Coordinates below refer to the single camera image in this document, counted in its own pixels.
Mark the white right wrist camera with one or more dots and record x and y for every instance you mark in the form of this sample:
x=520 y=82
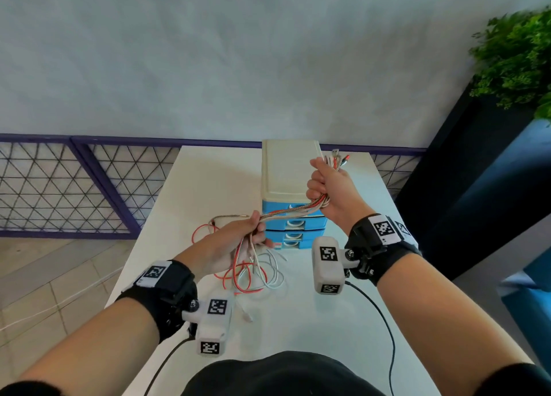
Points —
x=327 y=271

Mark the person's right hand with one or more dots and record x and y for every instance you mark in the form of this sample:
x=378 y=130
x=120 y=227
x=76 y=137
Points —
x=340 y=198

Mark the person's left hand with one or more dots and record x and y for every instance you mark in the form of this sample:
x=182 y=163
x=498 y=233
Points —
x=219 y=247

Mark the person's left forearm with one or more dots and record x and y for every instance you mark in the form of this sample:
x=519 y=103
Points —
x=90 y=348

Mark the person's left thumb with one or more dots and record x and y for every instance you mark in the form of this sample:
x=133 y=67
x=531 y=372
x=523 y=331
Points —
x=254 y=220

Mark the blue drawer unit cream top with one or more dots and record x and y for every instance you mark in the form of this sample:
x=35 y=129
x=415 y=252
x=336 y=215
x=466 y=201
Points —
x=284 y=172

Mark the blue seat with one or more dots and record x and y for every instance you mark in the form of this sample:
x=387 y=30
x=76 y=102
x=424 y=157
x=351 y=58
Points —
x=531 y=301

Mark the person's black shirt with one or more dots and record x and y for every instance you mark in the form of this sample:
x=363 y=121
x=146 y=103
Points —
x=280 y=374

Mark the purple mesh railing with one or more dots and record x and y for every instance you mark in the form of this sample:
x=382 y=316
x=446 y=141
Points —
x=129 y=141

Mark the dark planter box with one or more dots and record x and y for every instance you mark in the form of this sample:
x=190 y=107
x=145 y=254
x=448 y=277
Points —
x=465 y=185

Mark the person's right forearm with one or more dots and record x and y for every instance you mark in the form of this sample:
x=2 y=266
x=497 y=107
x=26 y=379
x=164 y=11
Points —
x=439 y=318

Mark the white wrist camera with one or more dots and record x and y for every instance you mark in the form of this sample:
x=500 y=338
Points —
x=215 y=327
x=327 y=271

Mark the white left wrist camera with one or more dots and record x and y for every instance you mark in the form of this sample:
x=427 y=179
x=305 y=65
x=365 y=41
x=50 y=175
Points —
x=215 y=327

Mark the green plant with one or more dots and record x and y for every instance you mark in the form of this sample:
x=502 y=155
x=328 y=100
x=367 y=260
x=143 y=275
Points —
x=512 y=56

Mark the person's right fingers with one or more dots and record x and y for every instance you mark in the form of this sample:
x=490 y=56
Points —
x=315 y=180

